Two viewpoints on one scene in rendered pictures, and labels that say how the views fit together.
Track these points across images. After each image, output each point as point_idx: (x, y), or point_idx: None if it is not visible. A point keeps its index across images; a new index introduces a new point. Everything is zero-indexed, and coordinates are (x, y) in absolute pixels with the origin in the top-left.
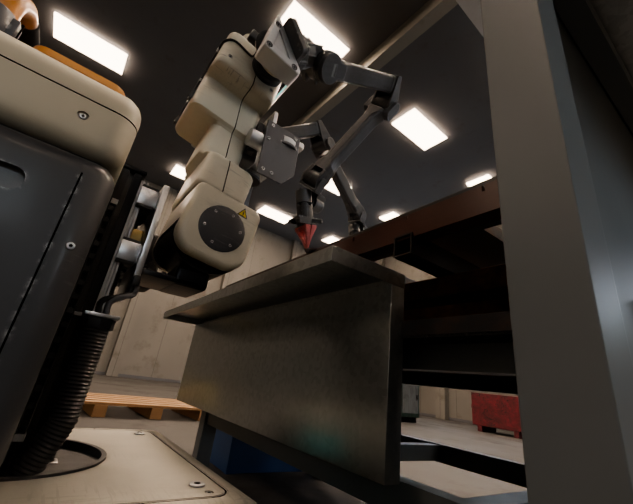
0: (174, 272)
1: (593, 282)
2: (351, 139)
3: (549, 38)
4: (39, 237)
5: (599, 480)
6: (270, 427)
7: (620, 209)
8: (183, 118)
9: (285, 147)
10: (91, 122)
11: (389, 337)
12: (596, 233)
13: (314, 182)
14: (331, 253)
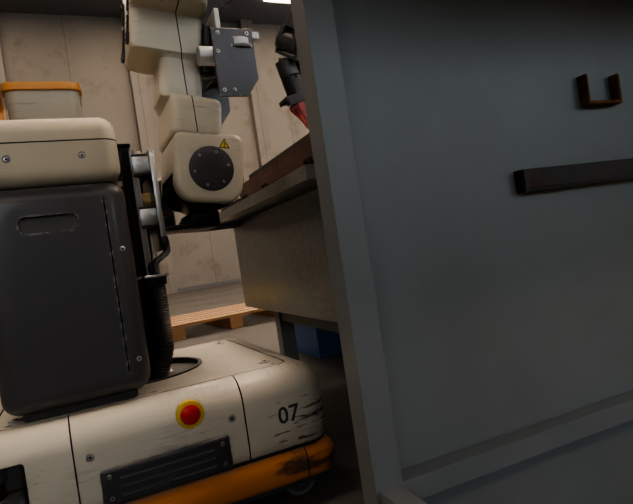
0: (189, 219)
1: (341, 249)
2: None
3: (325, 100)
4: (104, 250)
5: (346, 317)
6: (324, 312)
7: (496, 98)
8: (129, 59)
9: (238, 50)
10: (89, 157)
11: None
12: (353, 218)
13: (291, 49)
14: (305, 172)
